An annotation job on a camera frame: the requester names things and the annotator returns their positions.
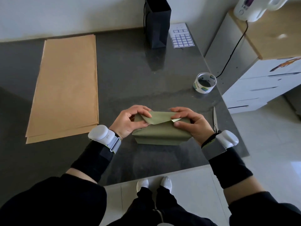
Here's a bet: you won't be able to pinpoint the person's right forearm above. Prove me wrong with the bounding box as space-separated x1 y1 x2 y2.
202 140 266 205

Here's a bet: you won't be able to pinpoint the white wrist tracker grey strap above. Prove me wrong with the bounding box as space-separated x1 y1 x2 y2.
201 130 239 161
88 125 122 154

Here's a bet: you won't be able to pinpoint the person's black top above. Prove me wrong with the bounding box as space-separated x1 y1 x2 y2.
0 173 301 226

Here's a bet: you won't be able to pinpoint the black power cable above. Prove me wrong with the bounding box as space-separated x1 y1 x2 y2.
216 21 249 78

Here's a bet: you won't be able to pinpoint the person's left forearm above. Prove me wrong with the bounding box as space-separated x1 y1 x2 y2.
66 138 121 184

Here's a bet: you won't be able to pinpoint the black paper gift bag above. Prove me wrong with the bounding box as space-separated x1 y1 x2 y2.
143 0 172 50

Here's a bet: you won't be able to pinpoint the person's white shoe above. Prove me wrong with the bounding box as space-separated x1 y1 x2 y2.
136 179 149 190
160 176 172 193

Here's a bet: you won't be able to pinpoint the person's black trousers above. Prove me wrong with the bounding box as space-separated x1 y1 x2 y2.
106 186 218 226

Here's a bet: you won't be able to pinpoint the stack of brown paper sheets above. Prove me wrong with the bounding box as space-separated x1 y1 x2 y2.
25 34 99 144

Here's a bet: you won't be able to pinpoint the silver scissors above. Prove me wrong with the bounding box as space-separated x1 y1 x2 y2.
213 106 219 133

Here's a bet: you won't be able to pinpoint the clear packing tape roll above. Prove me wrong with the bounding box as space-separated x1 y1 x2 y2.
193 72 217 94

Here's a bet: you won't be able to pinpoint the person's right hand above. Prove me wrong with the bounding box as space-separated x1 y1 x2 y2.
170 107 215 147

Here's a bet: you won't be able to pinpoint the person's left hand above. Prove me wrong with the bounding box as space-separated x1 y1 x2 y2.
109 105 152 140

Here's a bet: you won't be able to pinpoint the green paper box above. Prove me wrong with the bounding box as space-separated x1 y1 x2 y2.
132 111 192 146

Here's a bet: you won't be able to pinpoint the person's white right shoe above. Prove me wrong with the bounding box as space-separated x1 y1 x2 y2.
160 176 172 193

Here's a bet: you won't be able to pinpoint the person's white left shoe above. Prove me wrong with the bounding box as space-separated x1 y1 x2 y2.
136 179 149 190

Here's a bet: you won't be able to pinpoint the white drawer cabinet wooden top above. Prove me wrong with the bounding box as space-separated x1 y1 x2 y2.
204 2 301 115

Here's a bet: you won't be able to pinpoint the white sticker label sheet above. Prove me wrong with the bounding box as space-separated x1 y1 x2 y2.
169 23 195 49

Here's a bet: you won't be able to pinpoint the white electric appliance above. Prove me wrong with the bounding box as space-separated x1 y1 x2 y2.
233 0 291 23

